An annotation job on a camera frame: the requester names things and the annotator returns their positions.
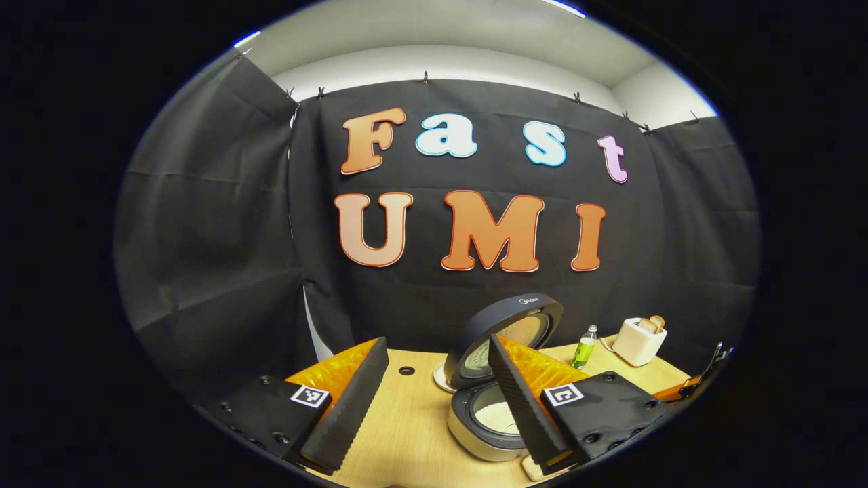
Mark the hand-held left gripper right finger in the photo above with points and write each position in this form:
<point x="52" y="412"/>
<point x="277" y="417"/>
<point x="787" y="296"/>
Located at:
<point x="525" y="407"/>

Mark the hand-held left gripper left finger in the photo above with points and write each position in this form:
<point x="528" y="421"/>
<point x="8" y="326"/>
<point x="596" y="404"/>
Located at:
<point x="352" y="400"/>

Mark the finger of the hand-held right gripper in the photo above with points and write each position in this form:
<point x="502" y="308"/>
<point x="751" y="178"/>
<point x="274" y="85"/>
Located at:
<point x="675" y="393"/>

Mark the white rice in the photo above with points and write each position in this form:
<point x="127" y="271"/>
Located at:
<point x="495" y="417"/>

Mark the dark grey rice cooker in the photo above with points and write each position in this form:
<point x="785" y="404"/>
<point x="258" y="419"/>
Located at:
<point x="515" y="312"/>

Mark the white toaster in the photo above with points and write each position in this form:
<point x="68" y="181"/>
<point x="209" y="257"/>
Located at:
<point x="637" y="347"/>

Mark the cream rectangular container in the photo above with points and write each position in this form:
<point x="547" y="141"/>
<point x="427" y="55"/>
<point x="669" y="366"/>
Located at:
<point x="530" y="469"/>

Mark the toast slice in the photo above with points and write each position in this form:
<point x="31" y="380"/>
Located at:
<point x="658" y="322"/>
<point x="646" y="326"/>

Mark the green drink bottle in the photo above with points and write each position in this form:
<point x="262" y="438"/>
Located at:
<point x="583" y="351"/>

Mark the white round plate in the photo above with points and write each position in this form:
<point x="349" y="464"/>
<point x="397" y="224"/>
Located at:
<point x="442" y="379"/>

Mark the black backdrop cloth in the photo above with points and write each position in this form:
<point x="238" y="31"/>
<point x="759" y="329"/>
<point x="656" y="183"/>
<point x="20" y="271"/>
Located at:
<point x="217" y="224"/>

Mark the row of black cloth clips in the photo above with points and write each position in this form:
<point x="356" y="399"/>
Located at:
<point x="425" y="77"/>

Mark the ceiling light panel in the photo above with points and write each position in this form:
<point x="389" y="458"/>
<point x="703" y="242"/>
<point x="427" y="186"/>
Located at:
<point x="247" y="38"/>

